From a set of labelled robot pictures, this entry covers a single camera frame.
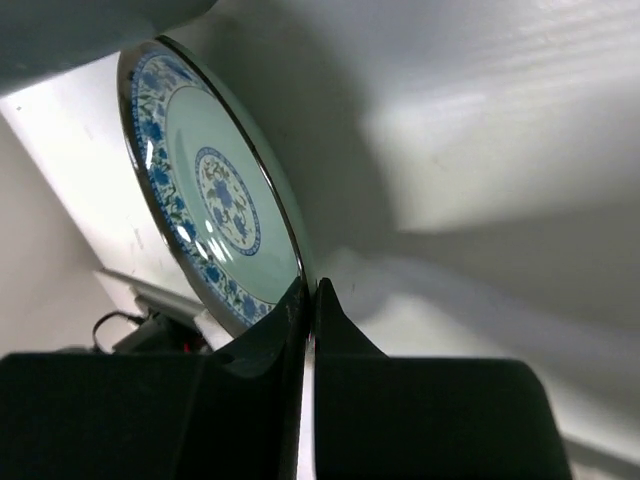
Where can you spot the grey plastic bin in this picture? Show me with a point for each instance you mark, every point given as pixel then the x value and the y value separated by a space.
pixel 42 39

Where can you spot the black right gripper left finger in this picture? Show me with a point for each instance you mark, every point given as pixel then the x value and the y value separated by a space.
pixel 231 414

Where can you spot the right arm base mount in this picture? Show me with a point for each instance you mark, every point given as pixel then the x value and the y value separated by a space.
pixel 153 333

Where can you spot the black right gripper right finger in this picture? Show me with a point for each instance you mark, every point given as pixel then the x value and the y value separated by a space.
pixel 383 417

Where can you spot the blue floral green plate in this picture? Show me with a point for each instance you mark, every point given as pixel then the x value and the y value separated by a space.
pixel 214 187

